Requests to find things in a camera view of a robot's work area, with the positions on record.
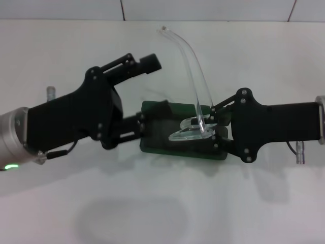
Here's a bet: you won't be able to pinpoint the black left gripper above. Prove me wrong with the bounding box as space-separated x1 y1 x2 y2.
24 66 170 153

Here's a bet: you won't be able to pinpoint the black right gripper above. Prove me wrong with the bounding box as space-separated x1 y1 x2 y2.
192 87 321 164

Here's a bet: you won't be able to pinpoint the clear plastic glasses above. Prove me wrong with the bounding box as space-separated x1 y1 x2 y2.
156 24 216 142

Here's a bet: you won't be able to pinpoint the green glasses case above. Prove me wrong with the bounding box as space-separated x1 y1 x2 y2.
139 100 229 161

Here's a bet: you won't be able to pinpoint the left gripper cable with connectors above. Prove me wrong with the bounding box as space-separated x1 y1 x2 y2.
37 86 78 164

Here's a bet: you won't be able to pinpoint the gripper cable with connectors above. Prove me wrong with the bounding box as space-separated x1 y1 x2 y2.
287 141 306 165
37 86 78 164

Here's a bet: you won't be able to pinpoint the right gripper cable with connectors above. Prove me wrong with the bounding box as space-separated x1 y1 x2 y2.
287 141 306 165

